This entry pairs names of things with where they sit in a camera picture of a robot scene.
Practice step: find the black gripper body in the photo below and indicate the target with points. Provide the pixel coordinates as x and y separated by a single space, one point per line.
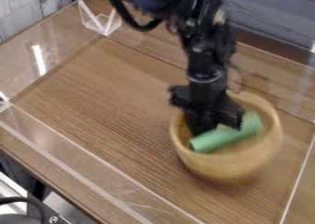
205 94

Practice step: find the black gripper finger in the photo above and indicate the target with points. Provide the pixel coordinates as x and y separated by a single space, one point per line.
200 121

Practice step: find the green rectangular block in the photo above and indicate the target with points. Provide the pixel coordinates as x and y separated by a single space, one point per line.
224 136

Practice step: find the brown wooden bowl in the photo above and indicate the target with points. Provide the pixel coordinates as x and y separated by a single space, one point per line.
239 160

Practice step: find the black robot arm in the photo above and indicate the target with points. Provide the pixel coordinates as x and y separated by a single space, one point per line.
200 23

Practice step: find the black metal table bracket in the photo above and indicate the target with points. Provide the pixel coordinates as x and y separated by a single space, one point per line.
33 213

